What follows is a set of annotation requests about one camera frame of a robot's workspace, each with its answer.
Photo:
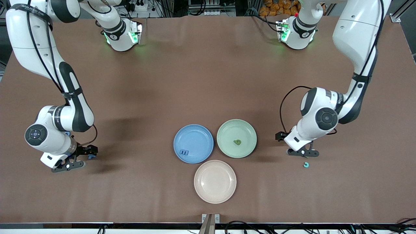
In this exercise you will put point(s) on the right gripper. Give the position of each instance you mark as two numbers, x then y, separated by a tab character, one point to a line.
83	151

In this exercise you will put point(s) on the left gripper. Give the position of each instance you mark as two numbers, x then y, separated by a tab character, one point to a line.
280	136

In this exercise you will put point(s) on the green foam letter P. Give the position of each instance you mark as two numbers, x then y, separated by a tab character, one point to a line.
238	142

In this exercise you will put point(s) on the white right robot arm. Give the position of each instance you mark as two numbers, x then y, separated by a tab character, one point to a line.
22	32

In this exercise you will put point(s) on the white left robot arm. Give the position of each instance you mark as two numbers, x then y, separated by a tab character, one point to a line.
357	32

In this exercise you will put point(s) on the green round plate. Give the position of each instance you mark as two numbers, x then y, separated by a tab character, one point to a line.
227	130

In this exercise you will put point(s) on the blue round plate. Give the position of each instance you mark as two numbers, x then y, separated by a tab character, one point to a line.
201	143

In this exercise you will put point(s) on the beige round plate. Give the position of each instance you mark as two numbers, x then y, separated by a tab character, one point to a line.
215	182

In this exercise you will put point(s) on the brown table cover sheet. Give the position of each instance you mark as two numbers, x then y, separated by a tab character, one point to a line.
208	81

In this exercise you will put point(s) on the orange fruit bag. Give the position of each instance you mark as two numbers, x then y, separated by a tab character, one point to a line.
276	8

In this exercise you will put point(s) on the white power strip with plugs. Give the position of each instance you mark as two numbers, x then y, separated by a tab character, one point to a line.
139	6

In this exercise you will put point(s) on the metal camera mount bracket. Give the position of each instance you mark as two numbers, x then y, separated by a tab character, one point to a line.
210	224

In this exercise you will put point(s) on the aluminium frame profile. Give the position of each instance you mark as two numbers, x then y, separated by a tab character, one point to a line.
397	18

